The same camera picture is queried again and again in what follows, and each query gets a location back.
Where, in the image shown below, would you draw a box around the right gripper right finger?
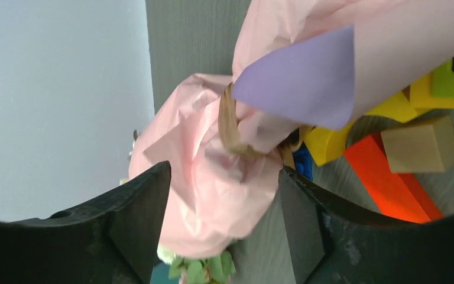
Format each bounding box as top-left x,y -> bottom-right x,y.
278,167 -> 454,283

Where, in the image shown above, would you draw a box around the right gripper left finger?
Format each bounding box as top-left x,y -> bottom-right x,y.
0,161 -> 171,283

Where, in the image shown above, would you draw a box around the tan ribbon bow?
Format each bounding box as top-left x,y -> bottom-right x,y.
217,82 -> 314,170

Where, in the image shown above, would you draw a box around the pink flower bouquet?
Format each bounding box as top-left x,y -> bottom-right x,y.
129,1 -> 454,283

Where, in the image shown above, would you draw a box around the orange rectangular block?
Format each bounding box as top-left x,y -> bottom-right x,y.
344,133 -> 443,223

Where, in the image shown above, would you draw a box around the small blue brick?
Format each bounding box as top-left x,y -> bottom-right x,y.
293,143 -> 313,181

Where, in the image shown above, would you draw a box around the yellow arch block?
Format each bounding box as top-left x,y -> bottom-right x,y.
303,92 -> 430,166

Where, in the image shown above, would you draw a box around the wooden cube block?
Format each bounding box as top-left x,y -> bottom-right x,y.
381,115 -> 454,173

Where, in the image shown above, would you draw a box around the yellow window block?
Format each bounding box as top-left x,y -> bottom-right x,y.
409,57 -> 454,109

